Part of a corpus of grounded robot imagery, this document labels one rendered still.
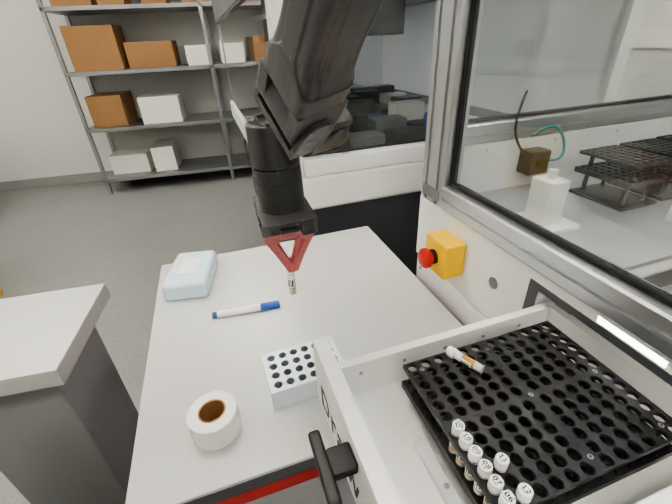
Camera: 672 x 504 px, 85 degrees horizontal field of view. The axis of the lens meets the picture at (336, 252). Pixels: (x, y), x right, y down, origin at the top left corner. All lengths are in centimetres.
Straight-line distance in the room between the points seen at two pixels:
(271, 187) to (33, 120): 453
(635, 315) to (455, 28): 49
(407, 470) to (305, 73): 41
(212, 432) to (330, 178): 76
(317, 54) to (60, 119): 457
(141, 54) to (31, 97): 129
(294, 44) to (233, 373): 53
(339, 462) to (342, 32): 35
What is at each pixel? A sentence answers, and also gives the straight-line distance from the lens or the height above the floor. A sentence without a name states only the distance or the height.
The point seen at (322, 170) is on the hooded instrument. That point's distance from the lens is 108.
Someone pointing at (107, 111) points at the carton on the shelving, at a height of 76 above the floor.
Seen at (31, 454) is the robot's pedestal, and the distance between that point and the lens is 111.
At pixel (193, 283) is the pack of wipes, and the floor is 80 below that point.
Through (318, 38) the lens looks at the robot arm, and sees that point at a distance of 28.
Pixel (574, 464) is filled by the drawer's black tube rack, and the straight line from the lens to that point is 45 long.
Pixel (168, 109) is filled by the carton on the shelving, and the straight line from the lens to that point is 401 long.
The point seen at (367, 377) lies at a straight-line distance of 51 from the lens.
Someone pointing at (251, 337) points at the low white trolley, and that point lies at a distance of 74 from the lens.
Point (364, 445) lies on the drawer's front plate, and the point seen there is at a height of 93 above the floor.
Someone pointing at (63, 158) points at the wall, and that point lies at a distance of 491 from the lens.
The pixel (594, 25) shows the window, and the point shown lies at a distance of 55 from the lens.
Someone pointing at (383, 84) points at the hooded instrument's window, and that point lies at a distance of 112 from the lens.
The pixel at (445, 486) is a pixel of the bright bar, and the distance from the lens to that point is 46.
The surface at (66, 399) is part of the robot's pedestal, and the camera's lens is 96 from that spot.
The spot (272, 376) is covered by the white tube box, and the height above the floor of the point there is 79.
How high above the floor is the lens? 125
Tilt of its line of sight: 30 degrees down
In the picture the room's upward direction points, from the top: 3 degrees counter-clockwise
